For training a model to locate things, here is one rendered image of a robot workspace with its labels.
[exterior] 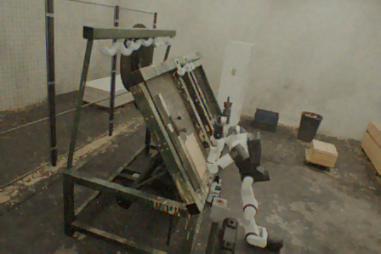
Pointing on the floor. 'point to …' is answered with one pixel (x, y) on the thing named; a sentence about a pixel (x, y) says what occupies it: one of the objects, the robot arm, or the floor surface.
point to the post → (212, 238)
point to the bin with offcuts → (309, 126)
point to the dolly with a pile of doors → (321, 154)
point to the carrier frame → (125, 195)
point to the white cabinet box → (235, 76)
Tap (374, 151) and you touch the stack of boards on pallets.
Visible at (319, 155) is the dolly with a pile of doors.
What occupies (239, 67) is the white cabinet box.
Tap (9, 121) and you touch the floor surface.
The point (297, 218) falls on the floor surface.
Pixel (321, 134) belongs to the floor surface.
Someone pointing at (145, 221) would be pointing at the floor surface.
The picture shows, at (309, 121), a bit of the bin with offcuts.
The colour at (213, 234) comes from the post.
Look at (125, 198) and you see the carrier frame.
